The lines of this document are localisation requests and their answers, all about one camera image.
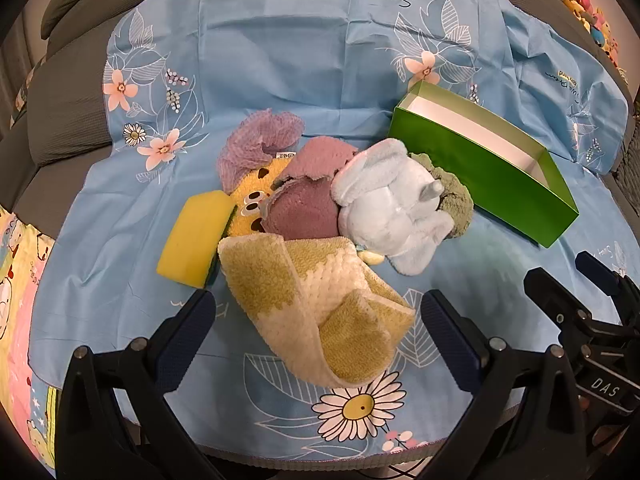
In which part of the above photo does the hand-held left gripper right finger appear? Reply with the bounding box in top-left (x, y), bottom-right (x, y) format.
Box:
top-left (421, 289), bottom-right (591, 480)

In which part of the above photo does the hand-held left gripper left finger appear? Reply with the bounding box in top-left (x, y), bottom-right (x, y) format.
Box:
top-left (54, 288), bottom-right (226, 480)

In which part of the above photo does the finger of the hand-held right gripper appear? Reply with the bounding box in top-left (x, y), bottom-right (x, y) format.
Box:
top-left (523, 267), bottom-right (640, 361)
top-left (575, 251), bottom-right (640, 327)

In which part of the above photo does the yellow sponge with green pad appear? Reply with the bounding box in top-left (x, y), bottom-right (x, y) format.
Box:
top-left (156, 190), bottom-right (237, 290)

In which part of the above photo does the yellow and white checkered towel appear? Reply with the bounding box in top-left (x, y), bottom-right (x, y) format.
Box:
top-left (217, 234), bottom-right (417, 388)

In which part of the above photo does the green cardboard box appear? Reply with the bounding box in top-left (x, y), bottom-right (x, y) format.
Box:
top-left (387, 80), bottom-right (581, 249)

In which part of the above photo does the green fuzzy cloth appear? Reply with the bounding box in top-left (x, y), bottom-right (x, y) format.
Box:
top-left (410, 152), bottom-right (475, 241)

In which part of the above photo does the light blue plush toy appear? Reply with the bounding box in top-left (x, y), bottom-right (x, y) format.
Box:
top-left (331, 139), bottom-right (453, 277)

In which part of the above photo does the yellow cookie plush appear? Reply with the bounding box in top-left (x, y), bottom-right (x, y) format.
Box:
top-left (227, 157), bottom-right (296, 238)

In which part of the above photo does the mauve fluffy towel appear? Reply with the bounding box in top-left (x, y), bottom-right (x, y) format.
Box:
top-left (262, 137), bottom-right (361, 241)

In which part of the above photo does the cartoon printed blanket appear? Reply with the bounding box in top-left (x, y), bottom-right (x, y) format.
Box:
top-left (0, 205), bottom-right (63, 480)

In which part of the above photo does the purple mesh bath pouf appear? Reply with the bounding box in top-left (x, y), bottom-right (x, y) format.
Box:
top-left (216, 108), bottom-right (306, 196)

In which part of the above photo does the light blue floral cloth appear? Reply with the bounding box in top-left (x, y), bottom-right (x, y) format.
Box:
top-left (27, 0), bottom-right (632, 461)

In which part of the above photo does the grey sofa cushion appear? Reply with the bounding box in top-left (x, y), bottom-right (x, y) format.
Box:
top-left (40, 0), bottom-right (181, 41)

